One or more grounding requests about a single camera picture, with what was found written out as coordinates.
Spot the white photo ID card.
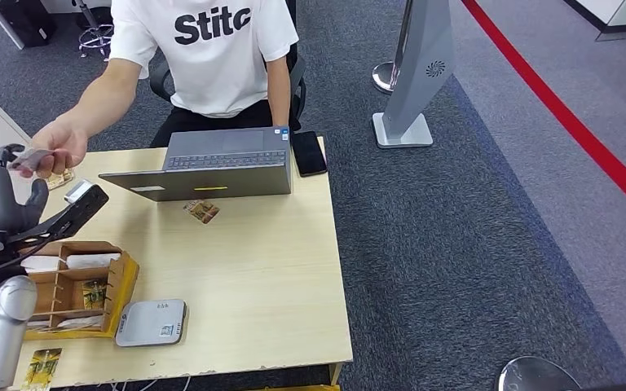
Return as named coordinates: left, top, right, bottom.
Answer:
left=7, top=147, right=55, bottom=174

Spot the black office chair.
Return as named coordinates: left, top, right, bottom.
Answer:
left=148, top=0, right=309, bottom=128

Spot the yellow plastic bar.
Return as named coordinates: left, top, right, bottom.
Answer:
left=248, top=384, right=341, bottom=391

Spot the person's right hand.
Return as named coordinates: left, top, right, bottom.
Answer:
left=28, top=119, right=90, bottom=180

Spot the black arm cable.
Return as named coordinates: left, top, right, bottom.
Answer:
left=0, top=237, right=55, bottom=283

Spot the grey card reader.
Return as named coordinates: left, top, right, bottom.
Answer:
left=114, top=299, right=189, bottom=349

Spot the black smartphone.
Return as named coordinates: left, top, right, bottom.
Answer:
left=290, top=130, right=329, bottom=178

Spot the grey laptop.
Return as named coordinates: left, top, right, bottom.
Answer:
left=98, top=125, right=294, bottom=203

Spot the grey kiosk stand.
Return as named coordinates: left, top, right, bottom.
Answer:
left=372, top=0, right=456, bottom=149

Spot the chrome round stanchion base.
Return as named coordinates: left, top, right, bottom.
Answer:
left=498, top=356, right=584, bottom=391

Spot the brown key card stack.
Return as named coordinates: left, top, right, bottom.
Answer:
left=44, top=168, right=75, bottom=191

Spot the white desk panel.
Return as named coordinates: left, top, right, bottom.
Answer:
left=0, top=0, right=27, bottom=51

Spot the chrome stanchion post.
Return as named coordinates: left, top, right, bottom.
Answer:
left=372, top=0, right=415, bottom=95

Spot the forest print room key card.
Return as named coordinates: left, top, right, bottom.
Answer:
left=183, top=199, right=221, bottom=226
left=81, top=279, right=108, bottom=311
left=20, top=348, right=64, bottom=391

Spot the person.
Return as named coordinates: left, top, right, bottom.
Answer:
left=28, top=0, right=301, bottom=180

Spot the black bag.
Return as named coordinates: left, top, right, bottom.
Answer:
left=0, top=0, right=58, bottom=49

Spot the yellow tray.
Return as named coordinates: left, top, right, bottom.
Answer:
left=23, top=252, right=141, bottom=341

